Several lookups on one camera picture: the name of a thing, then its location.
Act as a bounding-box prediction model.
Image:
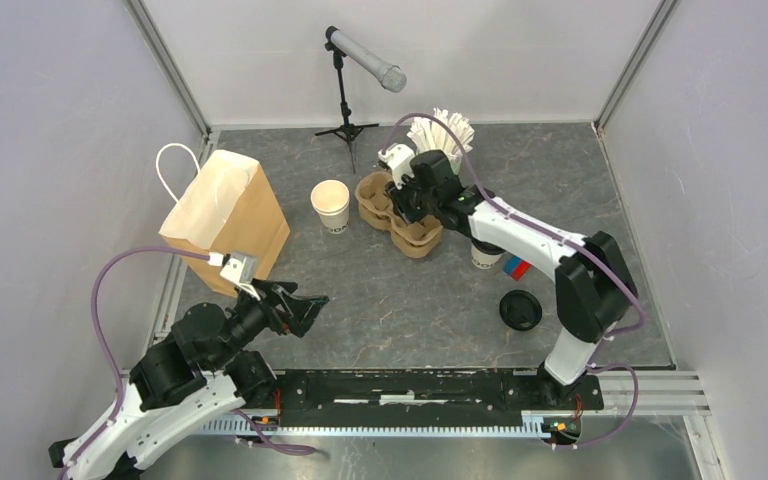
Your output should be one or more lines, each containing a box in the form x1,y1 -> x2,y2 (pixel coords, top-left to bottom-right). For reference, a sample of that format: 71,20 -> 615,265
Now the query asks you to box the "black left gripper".
209,276 -> 330,369

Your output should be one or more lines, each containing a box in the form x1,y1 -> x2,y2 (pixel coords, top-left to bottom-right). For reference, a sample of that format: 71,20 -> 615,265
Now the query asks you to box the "white paper cup printed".
310,180 -> 350,234

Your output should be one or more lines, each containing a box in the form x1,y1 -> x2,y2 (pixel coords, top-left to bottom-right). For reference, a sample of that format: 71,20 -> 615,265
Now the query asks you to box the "black plastic cup lid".
472,239 -> 504,255

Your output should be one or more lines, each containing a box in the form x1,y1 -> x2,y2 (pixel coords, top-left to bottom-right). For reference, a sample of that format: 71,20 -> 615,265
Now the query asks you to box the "brown paper bag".
159,149 -> 290,280

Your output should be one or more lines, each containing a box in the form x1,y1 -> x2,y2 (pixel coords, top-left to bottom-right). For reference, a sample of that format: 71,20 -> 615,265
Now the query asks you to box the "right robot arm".
378,144 -> 640,408

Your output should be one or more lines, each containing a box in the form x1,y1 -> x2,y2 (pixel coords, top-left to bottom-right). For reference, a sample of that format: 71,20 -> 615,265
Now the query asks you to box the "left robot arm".
48,280 -> 330,479

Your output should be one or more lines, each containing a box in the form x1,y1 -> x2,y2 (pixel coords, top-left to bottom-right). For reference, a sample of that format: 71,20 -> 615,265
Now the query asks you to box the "brown pulp cup carrier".
354,172 -> 443,259

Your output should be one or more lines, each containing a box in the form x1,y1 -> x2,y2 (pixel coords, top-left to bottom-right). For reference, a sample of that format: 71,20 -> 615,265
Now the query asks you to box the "black microphone stand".
314,40 -> 379,174

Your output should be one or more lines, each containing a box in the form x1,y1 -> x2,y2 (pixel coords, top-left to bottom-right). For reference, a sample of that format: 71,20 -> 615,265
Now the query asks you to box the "blue toy brick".
503,257 -> 522,277

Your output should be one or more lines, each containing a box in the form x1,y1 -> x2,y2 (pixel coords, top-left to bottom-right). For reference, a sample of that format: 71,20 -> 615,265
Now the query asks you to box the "grey microphone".
325,26 -> 407,93

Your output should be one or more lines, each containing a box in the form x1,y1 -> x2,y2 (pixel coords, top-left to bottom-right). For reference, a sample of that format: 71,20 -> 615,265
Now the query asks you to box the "red toy brick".
510,261 -> 531,281

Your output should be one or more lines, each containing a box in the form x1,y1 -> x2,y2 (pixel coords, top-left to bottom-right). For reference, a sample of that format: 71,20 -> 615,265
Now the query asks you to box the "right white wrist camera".
378,143 -> 416,189

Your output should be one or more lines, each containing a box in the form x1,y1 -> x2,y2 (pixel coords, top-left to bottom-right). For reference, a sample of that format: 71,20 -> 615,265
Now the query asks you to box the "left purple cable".
55,246 -> 322,480

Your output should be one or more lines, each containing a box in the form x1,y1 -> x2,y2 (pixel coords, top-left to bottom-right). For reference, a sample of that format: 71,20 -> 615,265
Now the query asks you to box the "purple cable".
380,112 -> 647,452
55,246 -> 322,480

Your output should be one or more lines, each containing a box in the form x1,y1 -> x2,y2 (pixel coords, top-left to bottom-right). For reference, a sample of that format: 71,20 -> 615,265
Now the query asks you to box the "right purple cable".
380,112 -> 647,452

